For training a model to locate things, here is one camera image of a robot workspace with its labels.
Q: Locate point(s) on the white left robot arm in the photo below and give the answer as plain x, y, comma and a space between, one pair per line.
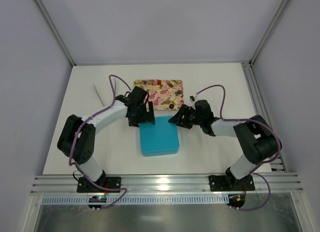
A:
77, 139

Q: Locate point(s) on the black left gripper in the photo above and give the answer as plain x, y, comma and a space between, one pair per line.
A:
142, 117

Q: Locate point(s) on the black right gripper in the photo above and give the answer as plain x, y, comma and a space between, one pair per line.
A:
187, 116

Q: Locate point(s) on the teal lid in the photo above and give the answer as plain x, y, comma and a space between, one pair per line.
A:
159, 139

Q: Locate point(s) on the aluminium rail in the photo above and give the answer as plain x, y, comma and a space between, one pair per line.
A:
162, 184

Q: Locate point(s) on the slotted cable duct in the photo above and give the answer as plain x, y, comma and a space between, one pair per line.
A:
136, 199

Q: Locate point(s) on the floral tray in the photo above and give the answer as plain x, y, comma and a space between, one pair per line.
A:
165, 94

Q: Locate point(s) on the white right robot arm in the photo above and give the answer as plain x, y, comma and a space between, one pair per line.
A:
256, 139

